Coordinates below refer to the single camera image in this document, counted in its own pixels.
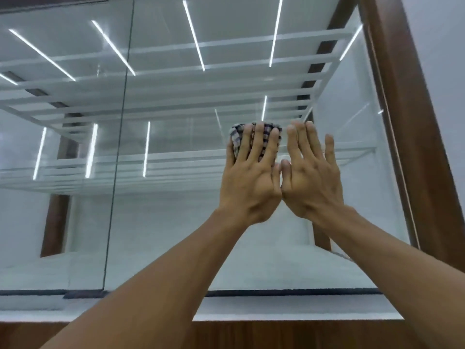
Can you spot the person's left hand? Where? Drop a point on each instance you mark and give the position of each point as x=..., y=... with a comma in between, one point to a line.
x=250, y=188

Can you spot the person's right hand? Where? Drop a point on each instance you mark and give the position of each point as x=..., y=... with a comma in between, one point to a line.
x=312, y=185

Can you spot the blue white checkered cloth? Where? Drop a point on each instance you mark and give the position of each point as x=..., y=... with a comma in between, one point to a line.
x=237, y=132

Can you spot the wooden glass display cabinet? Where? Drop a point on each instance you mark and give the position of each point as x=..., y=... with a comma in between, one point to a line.
x=407, y=105

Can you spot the person's left forearm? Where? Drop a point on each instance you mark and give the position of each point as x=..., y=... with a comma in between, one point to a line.
x=145, y=298

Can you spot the person's right forearm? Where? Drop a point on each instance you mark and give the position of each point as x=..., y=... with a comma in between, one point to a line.
x=399, y=268

